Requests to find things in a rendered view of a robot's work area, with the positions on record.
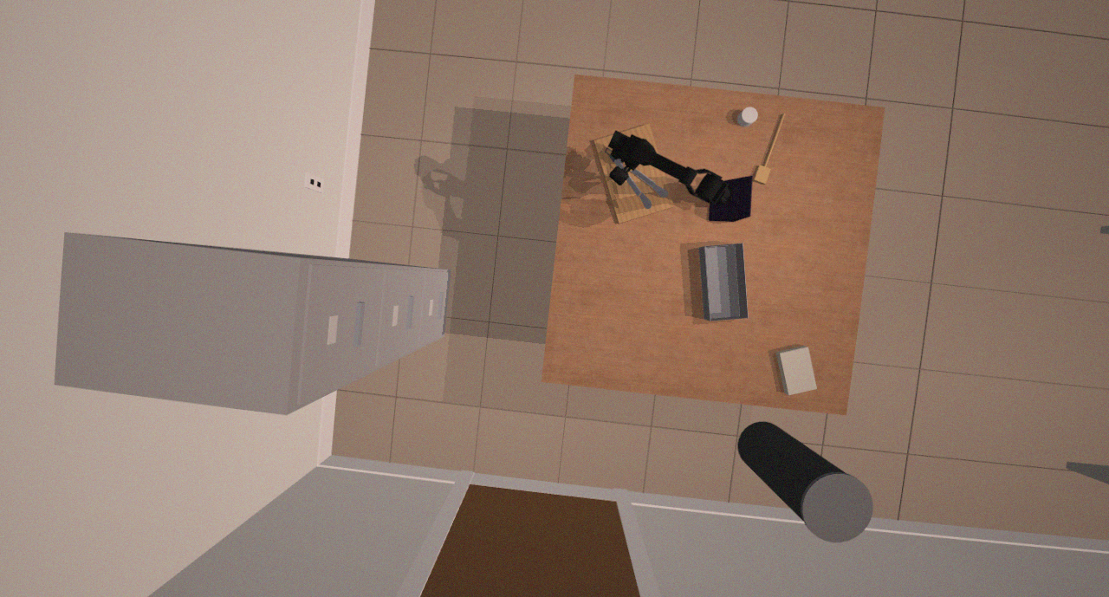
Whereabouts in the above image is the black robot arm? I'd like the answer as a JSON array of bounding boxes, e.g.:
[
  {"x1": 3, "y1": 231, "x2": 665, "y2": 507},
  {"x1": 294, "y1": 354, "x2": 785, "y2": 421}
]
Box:
[{"x1": 608, "y1": 131, "x2": 733, "y2": 204}]

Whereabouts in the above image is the grey cylinder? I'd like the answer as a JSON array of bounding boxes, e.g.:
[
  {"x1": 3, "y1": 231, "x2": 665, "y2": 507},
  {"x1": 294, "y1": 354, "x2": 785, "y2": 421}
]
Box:
[{"x1": 737, "y1": 107, "x2": 757, "y2": 127}]

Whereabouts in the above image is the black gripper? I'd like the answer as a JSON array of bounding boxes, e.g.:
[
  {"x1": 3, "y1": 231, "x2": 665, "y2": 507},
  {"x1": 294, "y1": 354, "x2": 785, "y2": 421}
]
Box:
[{"x1": 609, "y1": 161, "x2": 639, "y2": 185}]

